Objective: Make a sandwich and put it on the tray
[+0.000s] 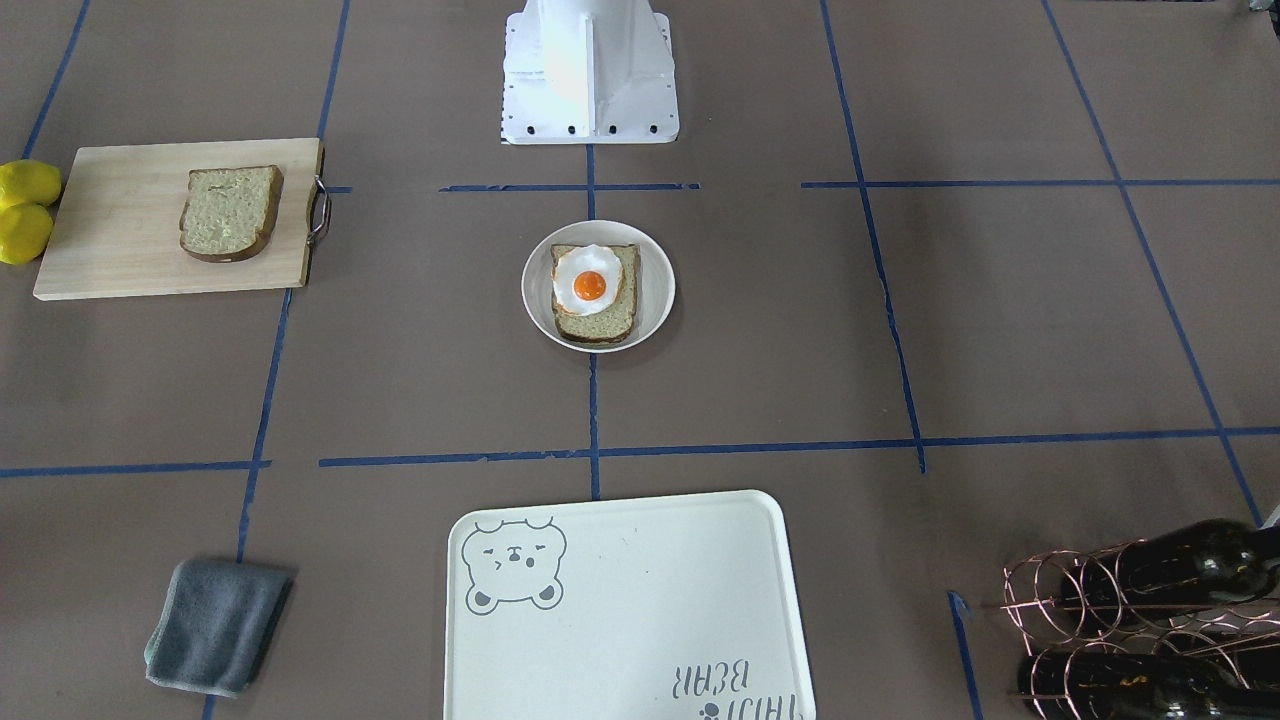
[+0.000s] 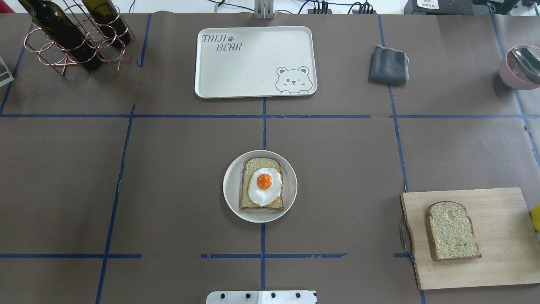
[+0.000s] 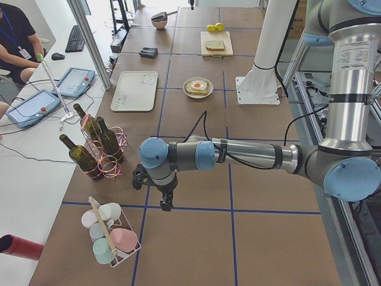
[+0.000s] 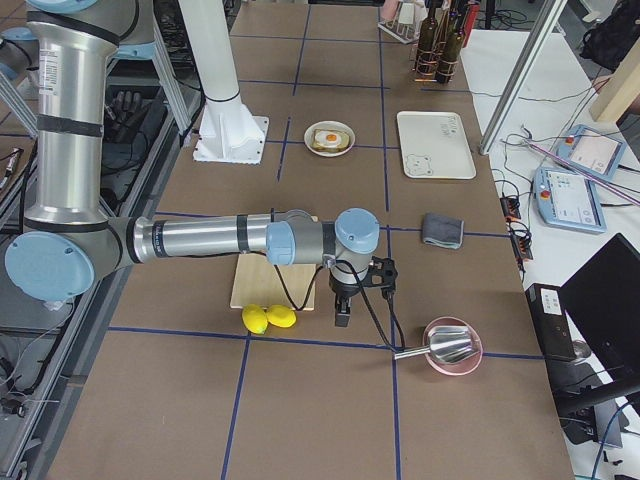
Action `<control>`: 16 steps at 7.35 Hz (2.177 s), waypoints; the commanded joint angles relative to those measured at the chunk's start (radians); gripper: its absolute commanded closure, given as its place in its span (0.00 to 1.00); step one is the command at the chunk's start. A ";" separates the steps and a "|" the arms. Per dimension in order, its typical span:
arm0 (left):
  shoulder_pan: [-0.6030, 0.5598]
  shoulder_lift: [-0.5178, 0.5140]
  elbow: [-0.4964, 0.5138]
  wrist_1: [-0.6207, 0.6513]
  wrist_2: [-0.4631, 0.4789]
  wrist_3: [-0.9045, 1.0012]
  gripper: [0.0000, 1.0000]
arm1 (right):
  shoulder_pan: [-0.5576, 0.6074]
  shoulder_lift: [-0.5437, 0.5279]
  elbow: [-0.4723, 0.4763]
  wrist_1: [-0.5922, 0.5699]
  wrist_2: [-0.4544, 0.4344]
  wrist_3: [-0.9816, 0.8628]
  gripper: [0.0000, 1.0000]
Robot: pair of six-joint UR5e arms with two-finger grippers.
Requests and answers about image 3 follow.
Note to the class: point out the green wine bottle middle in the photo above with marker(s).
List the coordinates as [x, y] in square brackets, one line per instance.
[109, 141]

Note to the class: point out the seated person black shirt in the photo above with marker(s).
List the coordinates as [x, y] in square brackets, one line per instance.
[20, 44]

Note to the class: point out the teach pendant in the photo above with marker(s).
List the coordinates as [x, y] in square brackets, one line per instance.
[33, 109]
[75, 82]

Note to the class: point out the copper wire bottle rack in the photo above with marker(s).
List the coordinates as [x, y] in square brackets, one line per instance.
[107, 164]

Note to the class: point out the green wine bottle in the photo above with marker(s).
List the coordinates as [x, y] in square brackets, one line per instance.
[109, 141]
[88, 124]
[83, 158]

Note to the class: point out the black computer mouse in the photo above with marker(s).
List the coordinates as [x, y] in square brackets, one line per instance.
[57, 56]

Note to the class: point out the wooden cutting board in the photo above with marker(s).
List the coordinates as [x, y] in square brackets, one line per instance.
[216, 36]

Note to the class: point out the bread slice with fried egg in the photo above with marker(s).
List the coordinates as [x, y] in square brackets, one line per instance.
[197, 87]

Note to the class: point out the black keyboard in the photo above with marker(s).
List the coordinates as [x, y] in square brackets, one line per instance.
[75, 41]

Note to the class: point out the teach pendant far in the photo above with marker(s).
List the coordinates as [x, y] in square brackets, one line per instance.
[75, 82]

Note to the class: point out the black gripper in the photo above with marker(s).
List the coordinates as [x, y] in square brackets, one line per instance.
[165, 189]

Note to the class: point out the light pink cup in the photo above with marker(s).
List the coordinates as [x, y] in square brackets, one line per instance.
[88, 219]

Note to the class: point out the yellow lemon left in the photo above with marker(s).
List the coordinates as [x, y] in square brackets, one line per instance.
[211, 28]

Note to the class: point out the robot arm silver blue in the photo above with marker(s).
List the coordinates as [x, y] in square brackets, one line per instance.
[341, 163]

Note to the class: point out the white cup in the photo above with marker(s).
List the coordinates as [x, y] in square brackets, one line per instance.
[110, 211]

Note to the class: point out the teach pendant near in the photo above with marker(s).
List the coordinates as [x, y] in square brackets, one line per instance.
[33, 109]

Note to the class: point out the yellow lemon right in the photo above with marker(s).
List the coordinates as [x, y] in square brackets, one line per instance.
[219, 27]

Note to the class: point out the grey folded cloth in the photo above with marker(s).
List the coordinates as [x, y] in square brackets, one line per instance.
[148, 52]

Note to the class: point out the white wire cup rack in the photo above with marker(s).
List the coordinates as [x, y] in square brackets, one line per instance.
[108, 226]

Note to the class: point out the mint green cup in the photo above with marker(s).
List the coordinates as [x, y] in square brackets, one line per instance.
[102, 251]

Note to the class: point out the pink stick green tip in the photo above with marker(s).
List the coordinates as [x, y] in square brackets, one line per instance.
[42, 61]

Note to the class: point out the green wine bottle back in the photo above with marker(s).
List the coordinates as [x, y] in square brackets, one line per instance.
[88, 124]

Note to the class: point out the aluminium frame post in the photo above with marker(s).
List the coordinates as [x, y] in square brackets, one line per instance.
[80, 17]

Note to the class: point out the yellow lemon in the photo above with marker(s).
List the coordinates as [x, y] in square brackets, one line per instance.
[211, 28]
[219, 27]

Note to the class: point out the cream serving tray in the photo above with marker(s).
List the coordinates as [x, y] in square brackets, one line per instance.
[135, 91]

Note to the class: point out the pink bowl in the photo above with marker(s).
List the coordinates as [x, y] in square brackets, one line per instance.
[159, 24]

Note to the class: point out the metal scoop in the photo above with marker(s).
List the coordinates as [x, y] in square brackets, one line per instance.
[162, 16]

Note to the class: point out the red cylinder bottle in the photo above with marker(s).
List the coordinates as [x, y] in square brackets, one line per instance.
[20, 247]

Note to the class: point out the green wine bottle front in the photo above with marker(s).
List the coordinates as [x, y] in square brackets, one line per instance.
[83, 158]

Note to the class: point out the grey blue cup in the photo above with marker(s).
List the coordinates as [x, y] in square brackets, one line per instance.
[96, 232]

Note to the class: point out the white plate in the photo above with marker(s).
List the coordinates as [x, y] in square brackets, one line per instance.
[210, 88]

